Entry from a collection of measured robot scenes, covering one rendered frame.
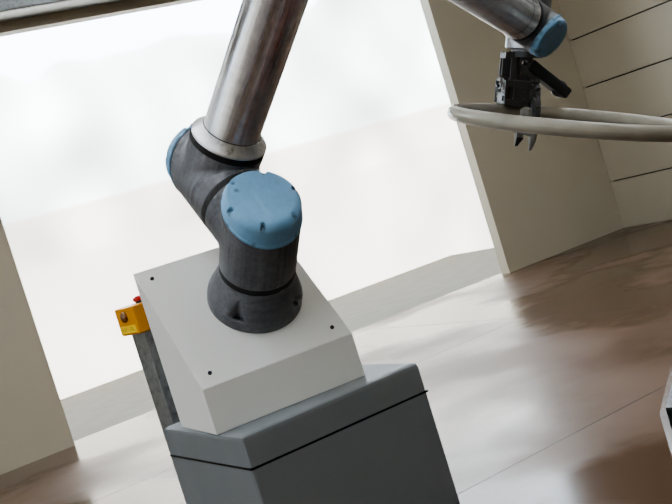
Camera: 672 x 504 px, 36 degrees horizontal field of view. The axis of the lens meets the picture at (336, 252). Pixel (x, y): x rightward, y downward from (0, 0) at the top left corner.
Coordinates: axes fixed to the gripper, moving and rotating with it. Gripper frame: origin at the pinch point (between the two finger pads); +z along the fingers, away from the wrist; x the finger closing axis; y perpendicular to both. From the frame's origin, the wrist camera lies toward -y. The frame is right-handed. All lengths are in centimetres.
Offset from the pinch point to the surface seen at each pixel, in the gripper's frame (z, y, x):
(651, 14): -63, -366, -715
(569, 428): 131, -89, -165
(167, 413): 85, 76, -60
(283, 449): 52, 56, 46
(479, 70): -2, -219, -762
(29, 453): 286, 169, -517
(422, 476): 61, 28, 38
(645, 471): 117, -85, -89
